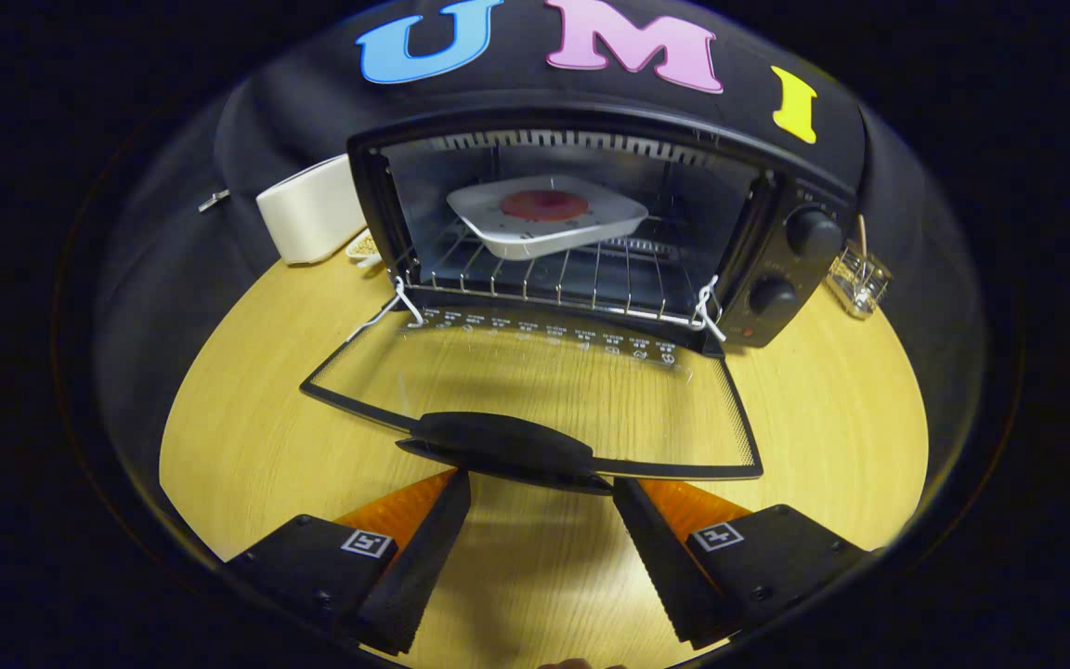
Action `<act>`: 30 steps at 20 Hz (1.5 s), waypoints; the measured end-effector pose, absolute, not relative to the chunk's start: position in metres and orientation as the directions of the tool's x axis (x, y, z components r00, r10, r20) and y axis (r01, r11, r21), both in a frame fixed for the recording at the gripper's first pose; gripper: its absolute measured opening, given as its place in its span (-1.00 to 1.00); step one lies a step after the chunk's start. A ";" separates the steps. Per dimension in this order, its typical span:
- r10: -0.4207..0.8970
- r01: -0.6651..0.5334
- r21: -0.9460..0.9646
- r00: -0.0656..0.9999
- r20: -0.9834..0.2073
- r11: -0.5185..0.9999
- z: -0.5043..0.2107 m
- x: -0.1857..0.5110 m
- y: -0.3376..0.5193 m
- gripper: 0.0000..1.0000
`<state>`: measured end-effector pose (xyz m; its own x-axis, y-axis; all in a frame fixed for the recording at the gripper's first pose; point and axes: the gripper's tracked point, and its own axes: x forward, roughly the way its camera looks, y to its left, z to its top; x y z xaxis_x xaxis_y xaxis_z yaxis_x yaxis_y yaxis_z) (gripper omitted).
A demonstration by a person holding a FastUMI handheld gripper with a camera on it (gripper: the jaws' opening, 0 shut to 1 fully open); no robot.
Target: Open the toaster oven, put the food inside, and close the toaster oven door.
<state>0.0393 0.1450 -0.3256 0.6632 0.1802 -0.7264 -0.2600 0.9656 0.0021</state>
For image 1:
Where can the white plate with pink food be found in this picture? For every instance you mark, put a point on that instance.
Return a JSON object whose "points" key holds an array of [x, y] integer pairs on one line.
{"points": [[516, 237]]}

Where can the metal clip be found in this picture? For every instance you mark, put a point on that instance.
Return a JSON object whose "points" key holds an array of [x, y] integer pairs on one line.
{"points": [[213, 200]]}

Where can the white bread toaster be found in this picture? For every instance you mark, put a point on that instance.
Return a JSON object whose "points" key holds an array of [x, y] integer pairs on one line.
{"points": [[312, 209]]}

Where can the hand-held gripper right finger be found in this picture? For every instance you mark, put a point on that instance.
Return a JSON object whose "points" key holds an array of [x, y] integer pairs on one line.
{"points": [[660, 567]]}

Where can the wooden stick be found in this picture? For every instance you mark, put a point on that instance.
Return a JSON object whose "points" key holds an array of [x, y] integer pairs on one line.
{"points": [[862, 232]]}

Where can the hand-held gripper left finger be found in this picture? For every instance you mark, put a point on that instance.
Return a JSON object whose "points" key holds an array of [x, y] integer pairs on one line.
{"points": [[419, 571]]}

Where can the black toaster oven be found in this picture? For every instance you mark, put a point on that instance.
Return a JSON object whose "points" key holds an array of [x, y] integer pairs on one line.
{"points": [[772, 295]]}

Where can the small white dish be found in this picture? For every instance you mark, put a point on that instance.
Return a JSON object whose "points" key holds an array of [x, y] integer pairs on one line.
{"points": [[365, 246]]}

